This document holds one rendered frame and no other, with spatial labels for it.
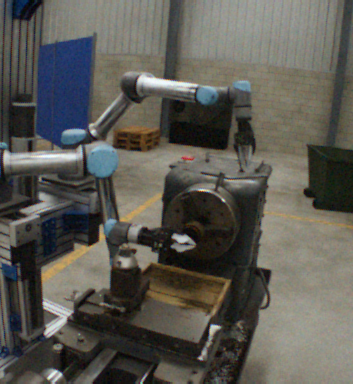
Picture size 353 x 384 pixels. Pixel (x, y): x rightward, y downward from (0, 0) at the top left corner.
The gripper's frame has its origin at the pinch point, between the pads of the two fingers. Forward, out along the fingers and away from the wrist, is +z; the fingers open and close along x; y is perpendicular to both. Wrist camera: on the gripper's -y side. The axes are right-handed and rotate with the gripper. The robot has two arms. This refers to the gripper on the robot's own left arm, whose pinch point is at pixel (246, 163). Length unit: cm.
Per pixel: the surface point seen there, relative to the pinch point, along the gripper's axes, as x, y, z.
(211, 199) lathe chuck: -12.1, 17.8, 12.0
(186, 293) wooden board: -17, 41, 43
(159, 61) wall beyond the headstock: -411, -963, -162
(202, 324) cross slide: -2, 71, 37
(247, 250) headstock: -0.6, 1.7, 40.2
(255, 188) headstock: 3.6, 0.4, 11.3
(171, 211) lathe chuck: -30.0, 17.8, 17.5
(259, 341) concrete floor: -5, -65, 135
